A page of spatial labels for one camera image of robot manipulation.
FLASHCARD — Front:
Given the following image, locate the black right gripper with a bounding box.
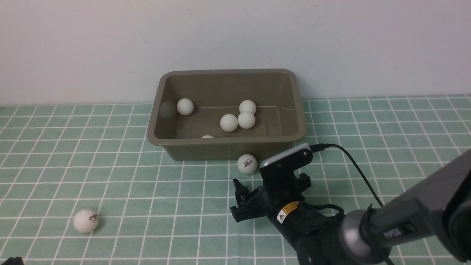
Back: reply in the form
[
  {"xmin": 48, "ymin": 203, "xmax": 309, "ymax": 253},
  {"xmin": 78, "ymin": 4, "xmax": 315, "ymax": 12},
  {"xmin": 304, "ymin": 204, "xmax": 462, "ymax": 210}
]
[{"xmin": 230, "ymin": 173, "xmax": 344, "ymax": 265}]

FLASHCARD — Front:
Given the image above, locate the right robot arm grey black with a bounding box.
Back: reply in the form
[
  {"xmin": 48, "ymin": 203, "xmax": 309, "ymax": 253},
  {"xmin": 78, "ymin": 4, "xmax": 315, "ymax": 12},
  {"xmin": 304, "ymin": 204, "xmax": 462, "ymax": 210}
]
[{"xmin": 231, "ymin": 143, "xmax": 471, "ymax": 265}]

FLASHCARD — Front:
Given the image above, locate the white ball by bin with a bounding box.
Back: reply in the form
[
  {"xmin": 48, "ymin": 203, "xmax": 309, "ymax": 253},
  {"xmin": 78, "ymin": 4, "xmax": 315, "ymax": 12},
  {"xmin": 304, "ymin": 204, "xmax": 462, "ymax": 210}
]
[{"xmin": 237, "ymin": 154, "xmax": 258, "ymax": 175}]

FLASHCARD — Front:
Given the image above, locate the olive plastic storage bin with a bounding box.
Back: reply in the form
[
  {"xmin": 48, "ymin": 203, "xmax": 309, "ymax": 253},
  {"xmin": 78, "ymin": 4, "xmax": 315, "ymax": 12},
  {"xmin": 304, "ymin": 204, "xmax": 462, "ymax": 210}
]
[{"xmin": 146, "ymin": 68, "xmax": 307, "ymax": 161}]

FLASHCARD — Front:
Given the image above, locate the green checkered table mat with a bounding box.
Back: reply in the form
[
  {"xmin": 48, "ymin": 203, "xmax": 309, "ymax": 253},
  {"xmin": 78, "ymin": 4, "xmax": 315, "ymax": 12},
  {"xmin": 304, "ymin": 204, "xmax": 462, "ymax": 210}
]
[{"xmin": 0, "ymin": 95, "xmax": 471, "ymax": 265}]

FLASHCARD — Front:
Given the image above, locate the black object bottom left corner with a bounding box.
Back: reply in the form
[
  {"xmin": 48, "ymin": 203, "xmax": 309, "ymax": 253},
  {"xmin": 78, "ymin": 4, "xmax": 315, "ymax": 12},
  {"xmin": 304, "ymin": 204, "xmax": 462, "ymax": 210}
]
[{"xmin": 1, "ymin": 257, "xmax": 25, "ymax": 265}]

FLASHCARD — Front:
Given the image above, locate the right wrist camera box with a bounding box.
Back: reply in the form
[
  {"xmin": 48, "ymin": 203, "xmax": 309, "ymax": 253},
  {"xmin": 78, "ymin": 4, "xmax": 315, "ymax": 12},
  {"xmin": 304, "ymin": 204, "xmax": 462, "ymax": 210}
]
[{"xmin": 259, "ymin": 143, "xmax": 313, "ymax": 186}]

